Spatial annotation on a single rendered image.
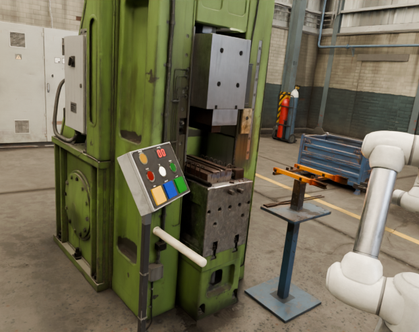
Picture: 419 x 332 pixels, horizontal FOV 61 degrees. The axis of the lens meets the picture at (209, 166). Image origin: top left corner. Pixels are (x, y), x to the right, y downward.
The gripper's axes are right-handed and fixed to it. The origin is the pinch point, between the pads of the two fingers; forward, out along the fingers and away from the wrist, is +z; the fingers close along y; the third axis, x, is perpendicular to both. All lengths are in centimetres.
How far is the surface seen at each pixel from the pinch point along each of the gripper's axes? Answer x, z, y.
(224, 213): -24, 47, -68
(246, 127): 26, 67, -38
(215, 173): 1, 52, -73
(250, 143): 14, 69, -30
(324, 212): -26.0, 22.6, 1.3
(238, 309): -97, 42, -50
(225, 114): 37, 52, -69
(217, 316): -96, 44, -67
